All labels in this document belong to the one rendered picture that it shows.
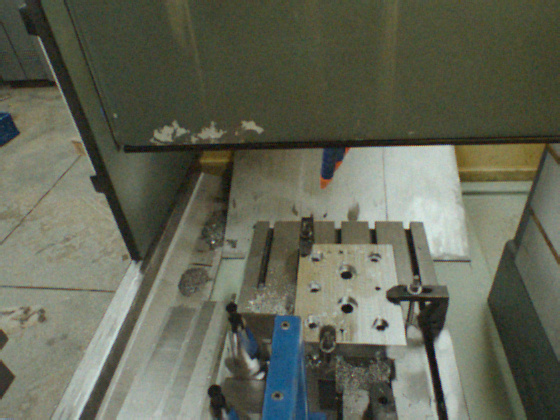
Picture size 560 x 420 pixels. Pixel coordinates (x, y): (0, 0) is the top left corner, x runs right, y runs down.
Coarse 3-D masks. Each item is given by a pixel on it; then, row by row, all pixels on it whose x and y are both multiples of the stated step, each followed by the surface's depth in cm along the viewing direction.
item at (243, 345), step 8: (248, 328) 56; (232, 336) 55; (240, 336) 55; (248, 336) 56; (232, 344) 56; (240, 344) 56; (248, 344) 56; (256, 344) 58; (232, 352) 57; (240, 352) 57; (248, 352) 57; (256, 352) 58; (232, 360) 58; (240, 360) 57; (248, 360) 57; (256, 360) 58; (240, 368) 58; (248, 368) 58
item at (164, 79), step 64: (128, 0) 29; (192, 0) 28; (256, 0) 28; (320, 0) 27; (384, 0) 27; (448, 0) 27; (512, 0) 26; (128, 64) 31; (192, 64) 31; (256, 64) 30; (320, 64) 30; (384, 64) 29; (448, 64) 29; (512, 64) 28; (128, 128) 35; (192, 128) 34; (256, 128) 34; (320, 128) 33; (384, 128) 32; (448, 128) 32; (512, 128) 31
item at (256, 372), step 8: (264, 344) 61; (264, 352) 60; (224, 360) 60; (264, 360) 61; (232, 368) 58; (256, 368) 58; (264, 368) 59; (232, 376) 59; (240, 376) 58; (248, 376) 58; (256, 376) 59; (264, 376) 59
